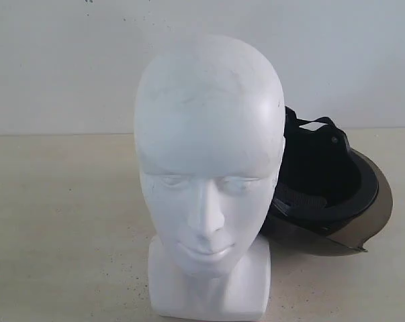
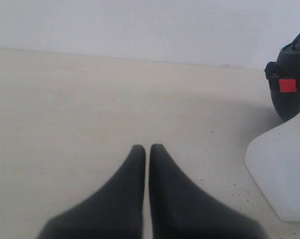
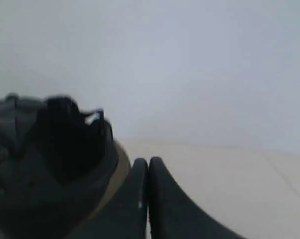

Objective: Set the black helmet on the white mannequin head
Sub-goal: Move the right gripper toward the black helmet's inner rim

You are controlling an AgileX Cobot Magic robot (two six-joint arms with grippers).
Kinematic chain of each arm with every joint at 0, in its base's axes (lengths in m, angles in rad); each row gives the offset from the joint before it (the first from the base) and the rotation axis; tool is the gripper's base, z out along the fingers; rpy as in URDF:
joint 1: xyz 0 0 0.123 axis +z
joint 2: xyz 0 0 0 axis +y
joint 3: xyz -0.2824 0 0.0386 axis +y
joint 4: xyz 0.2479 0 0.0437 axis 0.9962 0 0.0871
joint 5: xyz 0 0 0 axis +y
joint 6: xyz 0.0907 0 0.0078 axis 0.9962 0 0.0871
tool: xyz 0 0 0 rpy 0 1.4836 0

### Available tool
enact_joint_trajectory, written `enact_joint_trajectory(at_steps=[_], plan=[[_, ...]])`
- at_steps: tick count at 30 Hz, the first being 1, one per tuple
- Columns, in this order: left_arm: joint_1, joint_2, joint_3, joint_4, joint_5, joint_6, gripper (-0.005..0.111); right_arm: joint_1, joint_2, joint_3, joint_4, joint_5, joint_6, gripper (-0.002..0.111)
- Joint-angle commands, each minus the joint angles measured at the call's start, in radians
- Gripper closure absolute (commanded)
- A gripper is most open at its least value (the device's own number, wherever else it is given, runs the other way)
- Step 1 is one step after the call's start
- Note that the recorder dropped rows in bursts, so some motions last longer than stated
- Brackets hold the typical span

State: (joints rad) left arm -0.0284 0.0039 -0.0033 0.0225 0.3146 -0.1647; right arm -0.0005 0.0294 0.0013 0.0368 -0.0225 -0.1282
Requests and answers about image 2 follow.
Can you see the black helmet with tinted visor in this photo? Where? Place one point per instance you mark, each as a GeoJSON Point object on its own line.
{"type": "Point", "coordinates": [283, 77]}

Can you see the white mannequin head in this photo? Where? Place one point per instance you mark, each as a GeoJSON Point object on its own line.
{"type": "Point", "coordinates": [273, 160]}

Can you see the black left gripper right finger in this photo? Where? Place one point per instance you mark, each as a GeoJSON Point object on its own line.
{"type": "Point", "coordinates": [182, 210]}

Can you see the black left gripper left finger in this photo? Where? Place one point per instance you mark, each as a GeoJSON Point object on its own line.
{"type": "Point", "coordinates": [115, 211]}

